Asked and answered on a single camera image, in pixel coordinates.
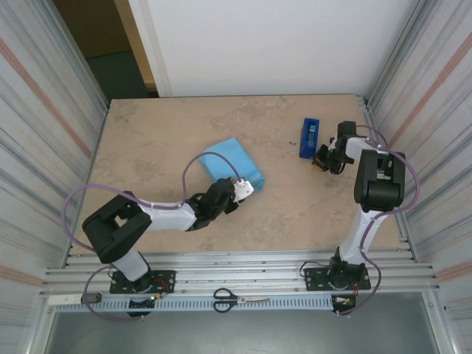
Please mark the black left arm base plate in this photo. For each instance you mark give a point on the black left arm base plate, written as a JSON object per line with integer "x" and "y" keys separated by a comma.
{"x": 166, "y": 276}

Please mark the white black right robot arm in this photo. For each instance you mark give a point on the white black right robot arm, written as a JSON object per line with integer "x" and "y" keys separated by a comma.
{"x": 380, "y": 184}

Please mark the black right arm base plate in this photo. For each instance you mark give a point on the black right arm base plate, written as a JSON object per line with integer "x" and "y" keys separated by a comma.
{"x": 313, "y": 278}

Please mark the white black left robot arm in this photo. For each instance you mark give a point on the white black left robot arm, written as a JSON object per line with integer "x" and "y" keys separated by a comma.
{"x": 169, "y": 218}

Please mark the brown wooden door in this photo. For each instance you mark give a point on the brown wooden door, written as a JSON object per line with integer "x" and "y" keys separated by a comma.
{"x": 92, "y": 26}

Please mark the aluminium frame rails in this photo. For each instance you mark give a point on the aluminium frame rails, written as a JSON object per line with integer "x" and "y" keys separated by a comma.
{"x": 239, "y": 273}

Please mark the blue wrapping paper sheet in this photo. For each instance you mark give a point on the blue wrapping paper sheet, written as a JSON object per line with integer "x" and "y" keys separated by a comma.
{"x": 236, "y": 158}

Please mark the grey metal lower shelf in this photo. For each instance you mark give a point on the grey metal lower shelf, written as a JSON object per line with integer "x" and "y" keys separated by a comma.
{"x": 239, "y": 332}

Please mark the blue tape dispenser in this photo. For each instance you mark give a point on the blue tape dispenser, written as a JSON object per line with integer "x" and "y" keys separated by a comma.
{"x": 309, "y": 144}

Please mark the black controller board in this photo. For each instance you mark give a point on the black controller board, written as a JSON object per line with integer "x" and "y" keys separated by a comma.
{"x": 344, "y": 301}
{"x": 140, "y": 303}

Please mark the aluminium side rail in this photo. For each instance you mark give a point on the aluminium side rail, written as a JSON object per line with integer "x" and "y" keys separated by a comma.
{"x": 90, "y": 177}
{"x": 383, "y": 125}

